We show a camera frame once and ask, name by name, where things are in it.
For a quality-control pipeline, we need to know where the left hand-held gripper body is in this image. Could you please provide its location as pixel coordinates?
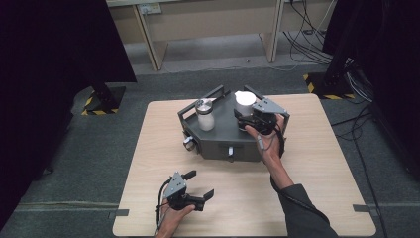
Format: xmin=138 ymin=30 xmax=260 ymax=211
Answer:
xmin=162 ymin=171 xmax=205 ymax=212

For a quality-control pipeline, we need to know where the person's left hand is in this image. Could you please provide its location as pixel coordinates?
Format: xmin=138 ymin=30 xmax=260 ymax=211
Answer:
xmin=155 ymin=203 xmax=197 ymax=233

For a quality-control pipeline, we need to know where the right hand-held gripper cable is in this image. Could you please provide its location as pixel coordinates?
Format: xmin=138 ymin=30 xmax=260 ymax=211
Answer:
xmin=269 ymin=127 xmax=332 ymax=226

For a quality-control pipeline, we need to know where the grey floor tape strip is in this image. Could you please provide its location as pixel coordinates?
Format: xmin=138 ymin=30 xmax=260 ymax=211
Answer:
xmin=108 ymin=208 xmax=131 ymax=220
xmin=352 ymin=203 xmax=373 ymax=213

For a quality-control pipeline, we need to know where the left hand-held gripper cable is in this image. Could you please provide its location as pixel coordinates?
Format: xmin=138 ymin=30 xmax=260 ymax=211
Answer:
xmin=154 ymin=178 xmax=173 ymax=233

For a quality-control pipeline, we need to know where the white wall socket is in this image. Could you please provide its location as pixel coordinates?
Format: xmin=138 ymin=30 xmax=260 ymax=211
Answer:
xmin=138 ymin=2 xmax=163 ymax=16

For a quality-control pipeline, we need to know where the hand-held gripper cable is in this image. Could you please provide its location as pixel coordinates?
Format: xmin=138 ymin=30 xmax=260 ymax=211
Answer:
xmin=154 ymin=178 xmax=173 ymax=233
xmin=269 ymin=127 xmax=332 ymax=226

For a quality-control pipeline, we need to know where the white plastic cup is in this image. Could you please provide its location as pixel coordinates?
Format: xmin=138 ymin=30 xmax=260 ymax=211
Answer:
xmin=234 ymin=90 xmax=258 ymax=119

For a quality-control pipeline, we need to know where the dark grey corner rack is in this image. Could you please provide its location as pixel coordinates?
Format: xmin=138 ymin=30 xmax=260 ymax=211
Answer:
xmin=177 ymin=84 xmax=291 ymax=164

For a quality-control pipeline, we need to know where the silver lid seasoning jar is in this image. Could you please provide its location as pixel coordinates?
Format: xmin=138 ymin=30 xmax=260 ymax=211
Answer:
xmin=194 ymin=97 xmax=216 ymax=132

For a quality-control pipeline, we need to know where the black curtain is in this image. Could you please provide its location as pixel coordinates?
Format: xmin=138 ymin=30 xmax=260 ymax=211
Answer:
xmin=0 ymin=0 xmax=139 ymax=230
xmin=322 ymin=0 xmax=420 ymax=182

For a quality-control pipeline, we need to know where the black stand base striped tape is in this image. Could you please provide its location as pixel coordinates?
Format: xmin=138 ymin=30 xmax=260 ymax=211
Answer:
xmin=80 ymin=85 xmax=128 ymax=117
xmin=302 ymin=71 xmax=357 ymax=101

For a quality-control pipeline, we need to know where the light wooden desk frame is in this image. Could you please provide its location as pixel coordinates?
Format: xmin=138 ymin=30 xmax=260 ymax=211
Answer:
xmin=106 ymin=0 xmax=285 ymax=72

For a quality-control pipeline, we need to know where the person's right hand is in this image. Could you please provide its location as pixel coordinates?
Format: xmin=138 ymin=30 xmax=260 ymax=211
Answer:
xmin=244 ymin=113 xmax=287 ymax=164

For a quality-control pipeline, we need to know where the black floor cable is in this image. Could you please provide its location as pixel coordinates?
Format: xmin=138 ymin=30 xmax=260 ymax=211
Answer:
xmin=330 ymin=104 xmax=388 ymax=238

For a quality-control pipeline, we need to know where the bundle of black floor cables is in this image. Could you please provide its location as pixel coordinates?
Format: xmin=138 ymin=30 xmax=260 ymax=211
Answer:
xmin=282 ymin=0 xmax=335 ymax=66

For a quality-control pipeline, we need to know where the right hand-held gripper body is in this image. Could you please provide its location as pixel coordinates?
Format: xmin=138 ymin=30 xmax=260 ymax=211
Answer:
xmin=237 ymin=97 xmax=288 ymax=136

